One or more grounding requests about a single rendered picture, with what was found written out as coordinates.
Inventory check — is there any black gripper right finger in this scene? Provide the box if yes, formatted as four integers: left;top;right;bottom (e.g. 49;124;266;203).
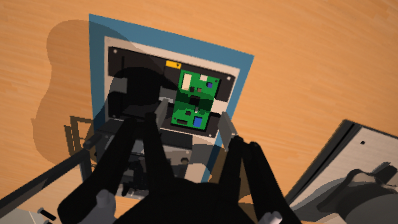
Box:
210;111;302;224

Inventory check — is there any green circuit board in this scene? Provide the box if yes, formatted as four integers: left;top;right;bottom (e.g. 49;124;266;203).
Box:
171;70;220;130

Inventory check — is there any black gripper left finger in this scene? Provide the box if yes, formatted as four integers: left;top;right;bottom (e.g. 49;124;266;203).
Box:
57;98;188;224

